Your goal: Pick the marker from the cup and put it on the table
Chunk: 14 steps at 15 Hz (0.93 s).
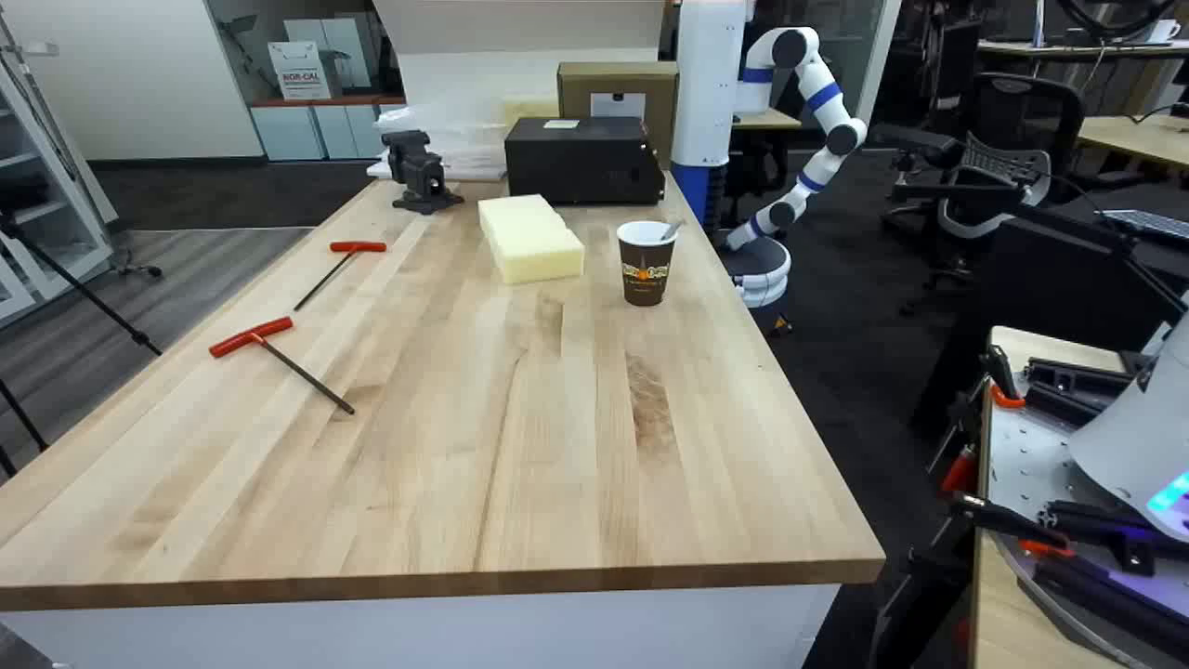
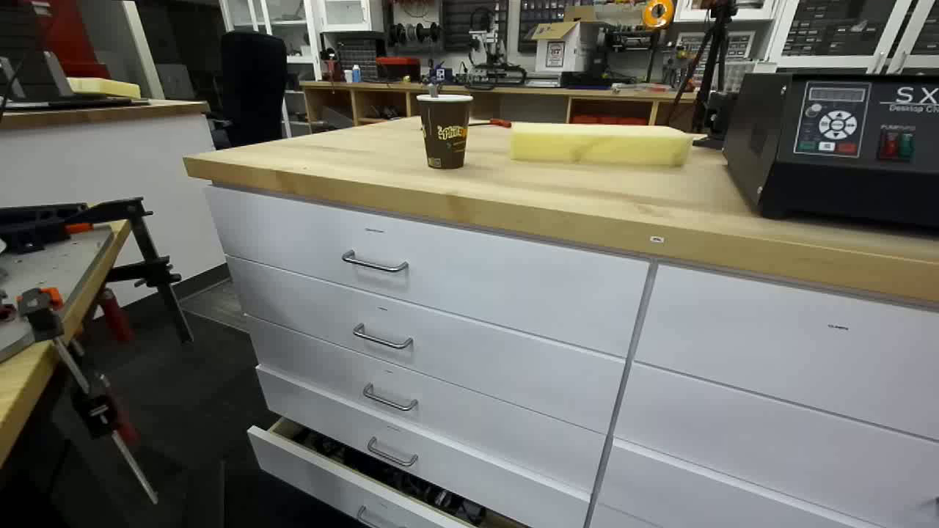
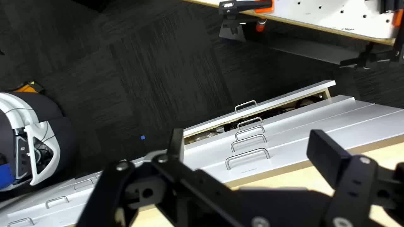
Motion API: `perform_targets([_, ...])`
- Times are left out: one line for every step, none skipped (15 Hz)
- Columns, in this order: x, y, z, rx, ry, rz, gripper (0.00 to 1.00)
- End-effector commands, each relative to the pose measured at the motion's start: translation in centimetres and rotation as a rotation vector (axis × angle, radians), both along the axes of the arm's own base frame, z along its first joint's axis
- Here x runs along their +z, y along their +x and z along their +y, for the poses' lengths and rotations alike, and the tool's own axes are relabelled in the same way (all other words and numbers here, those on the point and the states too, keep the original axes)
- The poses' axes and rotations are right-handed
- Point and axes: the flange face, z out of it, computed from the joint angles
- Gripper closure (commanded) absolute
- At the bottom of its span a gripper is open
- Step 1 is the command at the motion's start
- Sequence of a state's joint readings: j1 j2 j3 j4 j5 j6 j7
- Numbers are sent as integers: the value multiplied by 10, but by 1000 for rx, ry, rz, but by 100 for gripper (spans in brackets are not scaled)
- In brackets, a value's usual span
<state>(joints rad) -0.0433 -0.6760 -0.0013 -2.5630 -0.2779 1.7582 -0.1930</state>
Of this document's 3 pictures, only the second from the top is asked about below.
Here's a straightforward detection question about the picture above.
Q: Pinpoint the brown paper coffee cup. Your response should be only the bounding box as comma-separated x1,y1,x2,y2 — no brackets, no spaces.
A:
416,94,472,170

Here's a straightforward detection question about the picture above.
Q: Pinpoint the black camera tripod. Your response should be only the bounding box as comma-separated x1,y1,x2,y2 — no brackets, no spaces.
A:
667,0,740,131

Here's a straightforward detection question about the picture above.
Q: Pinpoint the top left white drawer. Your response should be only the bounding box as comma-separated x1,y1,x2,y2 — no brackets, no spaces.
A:
209,188,649,354

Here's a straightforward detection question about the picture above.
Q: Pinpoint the black office chair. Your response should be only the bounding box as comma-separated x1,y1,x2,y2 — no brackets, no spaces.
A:
214,32,287,148

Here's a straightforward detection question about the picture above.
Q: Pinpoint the orange black bar clamp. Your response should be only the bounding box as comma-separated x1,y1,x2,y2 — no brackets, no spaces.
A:
17,286,159,503

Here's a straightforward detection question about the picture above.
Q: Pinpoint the wooden shelf workbench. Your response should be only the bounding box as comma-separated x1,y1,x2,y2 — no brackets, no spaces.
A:
302,81,695,129

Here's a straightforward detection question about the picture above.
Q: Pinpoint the black control box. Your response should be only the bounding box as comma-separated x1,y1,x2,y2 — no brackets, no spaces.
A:
726,73,939,230

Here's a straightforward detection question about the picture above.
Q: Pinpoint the top right white drawer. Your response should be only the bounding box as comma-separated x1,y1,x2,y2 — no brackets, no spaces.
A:
639,267,939,437

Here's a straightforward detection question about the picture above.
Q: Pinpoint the yellow foam block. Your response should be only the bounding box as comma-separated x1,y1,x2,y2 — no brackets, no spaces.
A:
511,122,692,167

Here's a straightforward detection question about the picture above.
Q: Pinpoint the open bottom white drawer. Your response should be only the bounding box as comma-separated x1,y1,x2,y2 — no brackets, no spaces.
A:
246,420,520,528

